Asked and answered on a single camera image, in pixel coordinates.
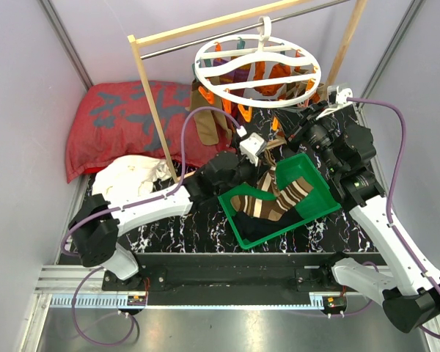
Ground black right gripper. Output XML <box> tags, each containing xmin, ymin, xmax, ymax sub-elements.
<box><xmin>273</xmin><ymin>100</ymin><xmax>343</xmax><ymax>175</ymax></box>

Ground white round clip hanger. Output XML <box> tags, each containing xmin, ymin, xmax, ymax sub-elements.
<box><xmin>194</xmin><ymin>16</ymin><xmax>322</xmax><ymax>109</ymax></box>

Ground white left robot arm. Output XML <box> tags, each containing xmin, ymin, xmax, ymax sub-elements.
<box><xmin>69</xmin><ymin>152</ymin><xmax>260</xmax><ymax>290</ymax></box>

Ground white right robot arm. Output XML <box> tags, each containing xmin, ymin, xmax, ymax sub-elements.
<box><xmin>280</xmin><ymin>101</ymin><xmax>440</xmax><ymax>333</ymax></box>

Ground orange hanging sock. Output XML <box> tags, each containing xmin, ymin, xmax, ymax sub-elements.
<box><xmin>253</xmin><ymin>62</ymin><xmax>291</xmax><ymax>97</ymax></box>

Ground purple hanging sock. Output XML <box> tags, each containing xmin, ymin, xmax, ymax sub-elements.
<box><xmin>219</xmin><ymin>64</ymin><xmax>251</xmax><ymax>84</ymax></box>

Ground green plastic tray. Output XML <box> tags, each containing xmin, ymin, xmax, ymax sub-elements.
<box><xmin>219</xmin><ymin>153</ymin><xmax>341</xmax><ymax>250</ymax></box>

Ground olive brown hanging sock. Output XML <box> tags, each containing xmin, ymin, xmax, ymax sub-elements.
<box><xmin>188</xmin><ymin>79</ymin><xmax>232</xmax><ymax>146</ymax></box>

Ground black sock in tray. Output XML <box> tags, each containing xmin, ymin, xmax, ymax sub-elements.
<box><xmin>232</xmin><ymin>208</ymin><xmax>304</xmax><ymax>242</ymax></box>

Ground metal hanging rod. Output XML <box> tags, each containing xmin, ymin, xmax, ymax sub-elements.
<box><xmin>140</xmin><ymin>0</ymin><xmax>349</xmax><ymax>59</ymax></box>

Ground white crumpled cloth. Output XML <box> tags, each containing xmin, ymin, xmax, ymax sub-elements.
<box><xmin>92</xmin><ymin>155</ymin><xmax>171</xmax><ymax>207</ymax></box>

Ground red patterned pillow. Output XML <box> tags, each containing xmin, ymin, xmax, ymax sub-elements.
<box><xmin>65</xmin><ymin>81</ymin><xmax>231</xmax><ymax>182</ymax></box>

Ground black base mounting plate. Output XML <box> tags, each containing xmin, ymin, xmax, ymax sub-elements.
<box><xmin>102</xmin><ymin>253</ymin><xmax>342</xmax><ymax>309</ymax></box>

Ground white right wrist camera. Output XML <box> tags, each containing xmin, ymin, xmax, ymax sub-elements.
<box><xmin>318</xmin><ymin>85</ymin><xmax>353</xmax><ymax>119</ymax></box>

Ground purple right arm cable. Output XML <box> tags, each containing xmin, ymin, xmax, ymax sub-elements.
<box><xmin>326</xmin><ymin>97</ymin><xmax>440</xmax><ymax>342</ymax></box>

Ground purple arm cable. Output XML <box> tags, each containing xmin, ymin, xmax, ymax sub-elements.
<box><xmin>326</xmin><ymin>97</ymin><xmax>440</xmax><ymax>342</ymax></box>
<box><xmin>61</xmin><ymin>107</ymin><xmax>246</xmax><ymax>346</ymax></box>

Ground wooden drying rack frame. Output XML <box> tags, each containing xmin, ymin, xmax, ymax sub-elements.
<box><xmin>128</xmin><ymin>1</ymin><xmax>367</xmax><ymax>184</ymax></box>

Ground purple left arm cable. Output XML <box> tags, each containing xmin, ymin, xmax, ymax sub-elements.
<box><xmin>61</xmin><ymin>107</ymin><xmax>246</xmax><ymax>346</ymax></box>

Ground aluminium rail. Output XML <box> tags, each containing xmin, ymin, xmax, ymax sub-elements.
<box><xmin>34</xmin><ymin>265</ymin><xmax>147</xmax><ymax>309</ymax></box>

